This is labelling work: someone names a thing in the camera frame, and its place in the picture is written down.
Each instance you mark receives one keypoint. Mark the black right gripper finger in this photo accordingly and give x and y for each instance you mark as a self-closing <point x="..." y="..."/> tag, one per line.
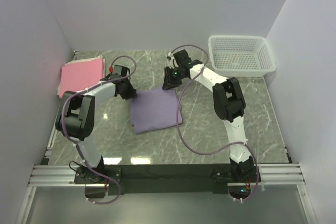
<point x="167" y="83"/>
<point x="177" y="81"/>

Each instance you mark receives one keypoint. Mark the folded pink t shirt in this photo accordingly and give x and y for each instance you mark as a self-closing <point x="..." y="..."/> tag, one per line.
<point x="78" y="77"/>

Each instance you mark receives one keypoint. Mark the white perforated plastic basket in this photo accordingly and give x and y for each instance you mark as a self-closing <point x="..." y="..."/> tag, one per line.
<point x="241" y="56"/>

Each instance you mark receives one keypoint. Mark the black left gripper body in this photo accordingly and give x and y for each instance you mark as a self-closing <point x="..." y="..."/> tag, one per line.
<point x="128" y="90"/>

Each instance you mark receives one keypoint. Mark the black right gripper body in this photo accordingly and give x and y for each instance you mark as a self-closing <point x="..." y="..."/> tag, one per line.
<point x="179" y="71"/>

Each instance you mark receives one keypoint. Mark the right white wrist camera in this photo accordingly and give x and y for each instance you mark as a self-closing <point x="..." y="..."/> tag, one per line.
<point x="171" y="60"/>

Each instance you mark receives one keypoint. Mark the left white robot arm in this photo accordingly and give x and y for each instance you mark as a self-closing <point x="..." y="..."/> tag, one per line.
<point x="75" y="118"/>

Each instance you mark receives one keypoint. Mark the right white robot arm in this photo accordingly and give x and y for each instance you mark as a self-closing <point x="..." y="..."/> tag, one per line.
<point x="229" y="105"/>

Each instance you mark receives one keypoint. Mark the purple t shirt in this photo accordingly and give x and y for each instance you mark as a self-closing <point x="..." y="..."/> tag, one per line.
<point x="154" y="109"/>

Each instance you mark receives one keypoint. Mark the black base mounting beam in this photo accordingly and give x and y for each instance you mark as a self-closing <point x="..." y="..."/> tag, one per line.
<point x="168" y="179"/>

